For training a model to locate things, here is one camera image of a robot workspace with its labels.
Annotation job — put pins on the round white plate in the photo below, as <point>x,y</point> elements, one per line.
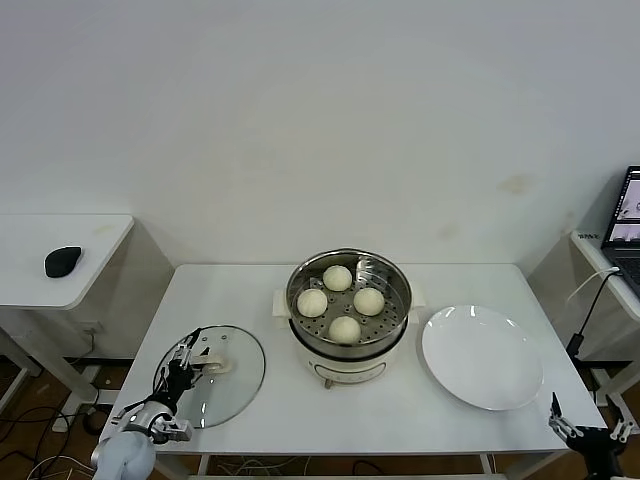
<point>480,360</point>

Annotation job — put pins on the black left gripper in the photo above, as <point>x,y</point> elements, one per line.
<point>178,380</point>

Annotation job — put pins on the round glass pot lid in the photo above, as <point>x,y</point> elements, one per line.
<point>220,366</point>

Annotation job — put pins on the open black laptop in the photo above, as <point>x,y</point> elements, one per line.
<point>625,215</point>

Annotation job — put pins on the cream electric cooker pot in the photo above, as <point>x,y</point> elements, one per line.
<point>350,372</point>

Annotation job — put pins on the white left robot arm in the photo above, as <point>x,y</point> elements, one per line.
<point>125,452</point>

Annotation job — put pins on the black computer mouse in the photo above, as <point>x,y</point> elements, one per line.
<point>62,261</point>

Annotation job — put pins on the white table underframe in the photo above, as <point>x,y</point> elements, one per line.
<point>487,462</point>

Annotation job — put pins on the white wall outlet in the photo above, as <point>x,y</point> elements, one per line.
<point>92,328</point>

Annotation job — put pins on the brown round floor object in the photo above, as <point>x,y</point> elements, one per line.
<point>92,424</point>

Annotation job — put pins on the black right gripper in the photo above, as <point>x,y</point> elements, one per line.
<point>600,450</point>

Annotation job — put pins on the white power strip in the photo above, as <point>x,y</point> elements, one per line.
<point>61,425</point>

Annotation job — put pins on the white steamed baozi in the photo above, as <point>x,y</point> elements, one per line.
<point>369,301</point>
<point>312,302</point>
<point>336,278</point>
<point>343,329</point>

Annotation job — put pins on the stainless steel steamer basket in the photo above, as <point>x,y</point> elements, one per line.
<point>385,325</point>

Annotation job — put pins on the white side table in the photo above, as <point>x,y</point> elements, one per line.
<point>60,280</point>

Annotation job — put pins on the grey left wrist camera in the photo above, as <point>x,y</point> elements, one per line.
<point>172,431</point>

